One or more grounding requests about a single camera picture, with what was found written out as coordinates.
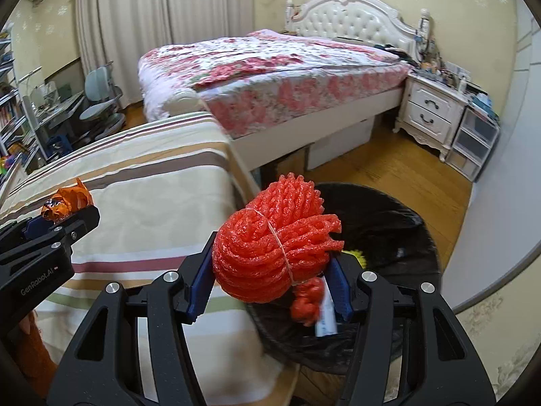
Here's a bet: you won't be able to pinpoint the black bagged trash bin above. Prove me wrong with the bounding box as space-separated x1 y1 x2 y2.
243 182 442 375

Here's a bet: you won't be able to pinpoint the white quilted round cushion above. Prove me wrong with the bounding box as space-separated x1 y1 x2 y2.
163 88 206 116

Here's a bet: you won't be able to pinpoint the orange plastic bag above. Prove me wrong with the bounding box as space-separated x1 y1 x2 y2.
291 278 326 327

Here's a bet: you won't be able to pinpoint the grey desk chair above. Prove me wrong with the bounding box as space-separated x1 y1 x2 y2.
78 63 126 136

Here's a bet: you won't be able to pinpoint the white storage box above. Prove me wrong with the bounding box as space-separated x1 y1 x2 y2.
306 118 375 171

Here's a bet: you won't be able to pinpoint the white cream tube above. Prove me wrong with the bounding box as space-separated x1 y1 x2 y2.
315 277 339 337

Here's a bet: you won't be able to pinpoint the beige curtain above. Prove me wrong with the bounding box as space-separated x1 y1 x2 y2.
74 0 170 81
161 0 256 47

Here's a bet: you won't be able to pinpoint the floral blanket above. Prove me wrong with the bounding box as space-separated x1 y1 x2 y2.
138 29 413 132

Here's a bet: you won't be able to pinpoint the dark clothes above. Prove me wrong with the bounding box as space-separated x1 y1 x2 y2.
372 42 417 60

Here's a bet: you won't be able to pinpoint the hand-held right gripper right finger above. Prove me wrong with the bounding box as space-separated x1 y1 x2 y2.
329 254 497 406

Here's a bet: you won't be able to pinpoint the orange foam net bundle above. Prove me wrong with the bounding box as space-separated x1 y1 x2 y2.
212 172 345 304

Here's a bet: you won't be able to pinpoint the clutter of small bottles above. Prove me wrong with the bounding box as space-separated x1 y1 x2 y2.
416 46 472 89

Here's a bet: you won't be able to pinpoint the white wooden rail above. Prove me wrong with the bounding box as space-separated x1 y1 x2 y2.
0 161 30 216

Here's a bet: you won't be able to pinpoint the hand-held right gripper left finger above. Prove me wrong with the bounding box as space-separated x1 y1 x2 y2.
46 229 219 406

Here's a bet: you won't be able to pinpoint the orange fabric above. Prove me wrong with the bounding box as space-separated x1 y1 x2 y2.
17 309 57 390

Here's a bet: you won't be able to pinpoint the cardboard box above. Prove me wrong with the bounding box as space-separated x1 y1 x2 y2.
260 146 309 178

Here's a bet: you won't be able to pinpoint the plastic drawer unit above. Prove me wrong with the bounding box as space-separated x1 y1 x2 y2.
446 106 501 182

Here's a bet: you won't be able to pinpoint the pile of colourful toys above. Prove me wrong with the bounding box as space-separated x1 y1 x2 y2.
0 154 24 182

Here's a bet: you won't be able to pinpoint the white wardrobe door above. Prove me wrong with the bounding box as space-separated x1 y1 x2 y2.
450 0 541 309

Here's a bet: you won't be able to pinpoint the grey study desk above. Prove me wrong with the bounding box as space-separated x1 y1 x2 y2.
21 80 85 153

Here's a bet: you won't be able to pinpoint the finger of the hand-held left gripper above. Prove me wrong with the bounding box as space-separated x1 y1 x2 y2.
44 205 101 249
0 217 50 249

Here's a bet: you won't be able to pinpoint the yellow bumpy plastic item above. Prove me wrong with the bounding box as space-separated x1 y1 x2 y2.
340 249 366 269

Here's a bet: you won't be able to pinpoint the white bed frame tufted headboard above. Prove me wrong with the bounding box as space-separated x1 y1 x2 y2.
139 0 434 174

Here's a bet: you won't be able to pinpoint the white nightstand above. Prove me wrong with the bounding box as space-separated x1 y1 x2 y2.
393 72 470 161

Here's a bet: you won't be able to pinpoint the bookshelf with books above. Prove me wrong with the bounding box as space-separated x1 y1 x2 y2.
0 23 39 170

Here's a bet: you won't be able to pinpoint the striped tablecloth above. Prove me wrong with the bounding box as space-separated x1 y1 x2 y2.
0 112 301 406

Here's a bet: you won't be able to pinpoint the orange foil wrapper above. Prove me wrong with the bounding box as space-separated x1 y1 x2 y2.
40 178 94 223

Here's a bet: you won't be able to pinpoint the blue stool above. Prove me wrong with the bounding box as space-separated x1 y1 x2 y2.
44 135 72 157

